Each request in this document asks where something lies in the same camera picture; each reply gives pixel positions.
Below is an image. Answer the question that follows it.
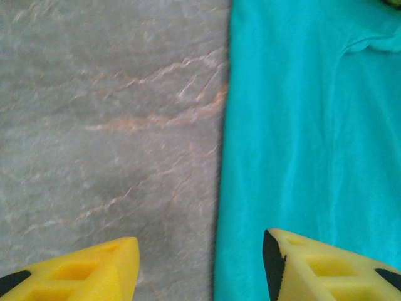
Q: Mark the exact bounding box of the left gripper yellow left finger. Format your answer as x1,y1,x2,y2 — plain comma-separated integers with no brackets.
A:
0,236,140,301

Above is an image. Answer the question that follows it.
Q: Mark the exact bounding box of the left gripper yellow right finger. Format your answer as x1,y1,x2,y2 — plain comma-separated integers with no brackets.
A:
263,228,401,301

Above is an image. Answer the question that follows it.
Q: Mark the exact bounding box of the teal t-shirt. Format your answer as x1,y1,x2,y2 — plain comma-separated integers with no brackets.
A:
212,0,401,301

